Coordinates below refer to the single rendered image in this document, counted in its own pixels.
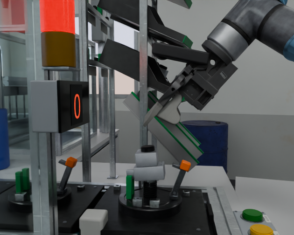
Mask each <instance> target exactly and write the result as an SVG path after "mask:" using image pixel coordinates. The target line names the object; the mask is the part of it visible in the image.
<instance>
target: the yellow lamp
mask: <svg viewBox="0 0 294 235"><path fill-rule="evenodd" d="M41 48H42V66H43V67H73V68H75V67H76V36H75V35H74V34H72V33H68V32H59V31H48V32H42V33H41Z"/></svg>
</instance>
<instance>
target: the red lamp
mask: <svg viewBox="0 0 294 235"><path fill-rule="evenodd" d="M40 24H41V32H48V31H59V32H68V33H72V34H75V2H74V0H40Z"/></svg>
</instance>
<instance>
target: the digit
mask: <svg viewBox="0 0 294 235"><path fill-rule="evenodd" d="M70 88H71V122H72V126H73V125H76V124H78V123H81V122H83V105H82V84H71V85H70Z"/></svg>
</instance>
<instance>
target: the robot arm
mask: <svg viewBox="0 0 294 235"><path fill-rule="evenodd" d="M286 4H287V0H239V1H238V2H237V3H236V4H235V6H234V7H233V8H232V9H231V10H230V11H229V13H228V14H227V15H226V16H225V17H224V18H223V19H222V20H221V21H220V22H219V23H218V25H217V26H216V27H215V28H214V29H213V30H212V32H211V33H210V34H209V35H208V36H207V40H205V41H204V42H203V44H202V47H203V49H204V50H205V51H206V52H204V51H199V50H194V49H189V48H183V47H178V46H174V45H169V44H168V43H166V42H155V43H154V44H153V48H152V54H153V56H155V57H156V58H158V59H159V60H166V59H169V60H173V61H178V62H184V63H186V67H185V68H184V69H183V70H182V71H181V72H180V73H179V75H178V76H177V77H176V78H175V79H174V80H173V82H172V83H171V86H170V87H169V89H168V90H167V91H166V92H165V93H164V94H163V95H162V97H161V98H160V99H159V100H158V101H157V102H156V104H155V105H154V106H153V107H152V108H151V109H150V111H149V112H148V113H147V114H146V115H145V119H144V123H143V126H144V127H146V126H147V125H148V123H149V122H150V121H151V120H152V119H153V118H154V117H158V118H160V119H162V120H164V121H166V122H168V123H170V124H172V125H176V124H178V123H179V122H180V120H181V118H180V115H181V113H180V111H179V109H178V106H179V105H180V103H181V102H182V96H183V97H184V98H185V100H186V101H187V102H188V103H189V104H191V105H192V106H194V107H195V108H197V109H198V110H200V111H201V110H202V109H203V108H204V107H205V106H206V104H207V103H208V102H209V101H210V100H211V99H213V98H214V96H215V95H216V94H217V93H218V91H219V89H220V88H221V87H222V86H223V85H224V84H225V82H226V81H227V80H228V79H229V78H230V77H231V76H232V75H233V74H234V73H235V71H236V70H237V69H238V68H237V67H236V66H235V65H234V64H232V61H236V60H237V59H238V58H239V56H240V55H241V54H242V53H243V52H244V51H245V50H246V49H247V47H248V46H249V45H250V44H251V43H252V42H253V41H254V40H255V39H257V40H258V41H260V42H262V43H263V44H265V45H267V46H268V47H270V48H271V49H273V50H275V51H276V52H278V53H280V54H281V55H283V56H284V57H285V58H286V59H287V60H289V61H293V62H294V9H292V8H290V7H288V6H286ZM211 60H214V61H215V65H212V64H211V63H210V61H211ZM177 91H179V93H178V92H177ZM181 95H182V96H181ZM172 96H174V97H173V98H172ZM171 98H172V99H171ZM170 99H171V100H170Z"/></svg>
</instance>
